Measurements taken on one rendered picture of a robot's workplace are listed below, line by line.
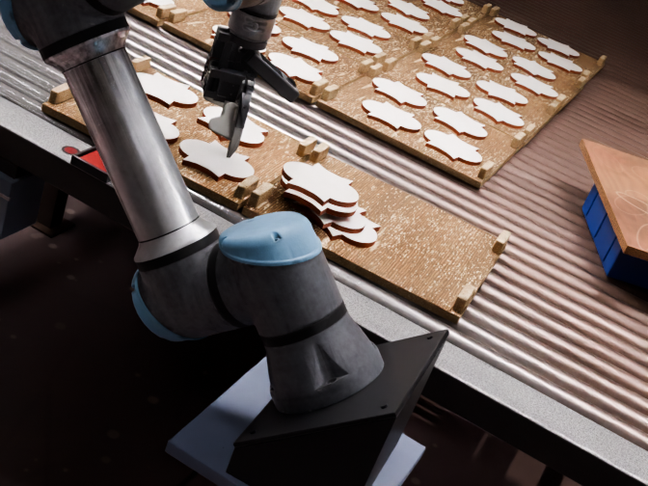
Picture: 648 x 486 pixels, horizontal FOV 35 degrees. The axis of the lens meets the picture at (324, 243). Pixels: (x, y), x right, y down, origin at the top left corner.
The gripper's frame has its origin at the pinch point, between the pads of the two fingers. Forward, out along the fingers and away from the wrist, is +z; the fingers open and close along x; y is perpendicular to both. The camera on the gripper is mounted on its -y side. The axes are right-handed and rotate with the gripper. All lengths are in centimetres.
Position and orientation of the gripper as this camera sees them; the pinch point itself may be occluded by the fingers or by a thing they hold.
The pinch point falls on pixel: (228, 141)
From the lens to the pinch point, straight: 186.3
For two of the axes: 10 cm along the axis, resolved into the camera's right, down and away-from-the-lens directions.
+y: -9.3, -1.9, -3.1
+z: -3.1, 8.4, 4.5
